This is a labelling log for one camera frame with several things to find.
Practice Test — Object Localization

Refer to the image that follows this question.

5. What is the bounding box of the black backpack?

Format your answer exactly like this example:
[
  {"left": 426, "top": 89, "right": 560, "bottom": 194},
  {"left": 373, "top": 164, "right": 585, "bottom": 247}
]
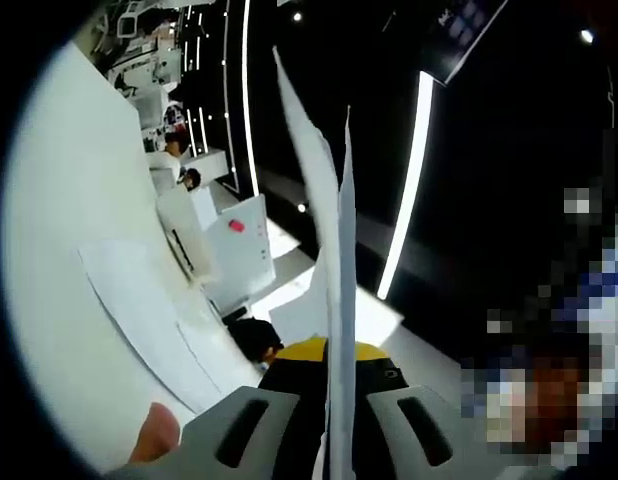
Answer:
[{"left": 227, "top": 316, "right": 286, "bottom": 365}]

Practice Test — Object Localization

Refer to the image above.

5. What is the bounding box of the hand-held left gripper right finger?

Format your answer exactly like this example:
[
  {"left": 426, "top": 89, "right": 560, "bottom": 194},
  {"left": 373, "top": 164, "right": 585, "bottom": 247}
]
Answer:
[{"left": 355, "top": 342, "right": 496, "bottom": 480}]

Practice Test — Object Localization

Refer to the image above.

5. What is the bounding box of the white whiteboard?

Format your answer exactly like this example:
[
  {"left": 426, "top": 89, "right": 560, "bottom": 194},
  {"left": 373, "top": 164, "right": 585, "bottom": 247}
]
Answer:
[{"left": 203, "top": 192, "right": 279, "bottom": 315}]

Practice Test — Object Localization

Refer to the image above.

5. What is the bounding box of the white office chair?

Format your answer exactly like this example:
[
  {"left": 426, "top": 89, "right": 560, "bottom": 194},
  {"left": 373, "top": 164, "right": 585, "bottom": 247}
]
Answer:
[{"left": 115, "top": 11, "right": 141, "bottom": 40}]

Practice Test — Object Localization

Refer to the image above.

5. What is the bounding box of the curved ceiling light strip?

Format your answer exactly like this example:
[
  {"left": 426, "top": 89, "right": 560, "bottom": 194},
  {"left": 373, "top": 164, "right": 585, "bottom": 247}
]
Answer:
[
  {"left": 240, "top": 0, "right": 261, "bottom": 197},
  {"left": 376, "top": 69, "right": 436, "bottom": 302}
]

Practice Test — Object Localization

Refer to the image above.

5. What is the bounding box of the bright window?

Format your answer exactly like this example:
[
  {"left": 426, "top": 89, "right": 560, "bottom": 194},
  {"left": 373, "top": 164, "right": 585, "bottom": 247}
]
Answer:
[{"left": 253, "top": 219, "right": 406, "bottom": 352}]

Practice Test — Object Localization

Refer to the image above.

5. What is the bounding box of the white printer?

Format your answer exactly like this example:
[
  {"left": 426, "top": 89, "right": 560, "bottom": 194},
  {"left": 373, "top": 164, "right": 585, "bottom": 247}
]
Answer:
[{"left": 155, "top": 187, "right": 216, "bottom": 287}]

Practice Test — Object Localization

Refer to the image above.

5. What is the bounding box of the blue framed wall board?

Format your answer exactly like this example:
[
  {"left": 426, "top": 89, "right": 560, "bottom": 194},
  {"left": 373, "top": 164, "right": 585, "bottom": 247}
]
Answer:
[{"left": 422, "top": 0, "right": 511, "bottom": 85}]

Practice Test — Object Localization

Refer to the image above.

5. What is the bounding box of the person's left hand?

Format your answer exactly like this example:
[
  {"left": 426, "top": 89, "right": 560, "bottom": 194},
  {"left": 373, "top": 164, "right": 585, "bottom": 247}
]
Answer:
[{"left": 128, "top": 401, "right": 182, "bottom": 465}]

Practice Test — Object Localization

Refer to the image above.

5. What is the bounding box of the white printing paper sheet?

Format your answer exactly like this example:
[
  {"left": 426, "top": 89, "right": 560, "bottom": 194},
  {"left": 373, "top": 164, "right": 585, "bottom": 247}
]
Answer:
[
  {"left": 337, "top": 104, "right": 361, "bottom": 480},
  {"left": 270, "top": 45, "right": 343, "bottom": 480}
]

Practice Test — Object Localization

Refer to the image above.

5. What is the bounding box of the white table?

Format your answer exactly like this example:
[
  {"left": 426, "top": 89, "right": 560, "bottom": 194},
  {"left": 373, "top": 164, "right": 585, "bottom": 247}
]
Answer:
[{"left": 1, "top": 39, "right": 270, "bottom": 472}]

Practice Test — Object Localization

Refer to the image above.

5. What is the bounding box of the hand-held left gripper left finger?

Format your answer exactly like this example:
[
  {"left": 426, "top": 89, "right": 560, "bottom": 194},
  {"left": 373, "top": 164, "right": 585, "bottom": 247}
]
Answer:
[{"left": 106, "top": 337, "right": 331, "bottom": 480}]

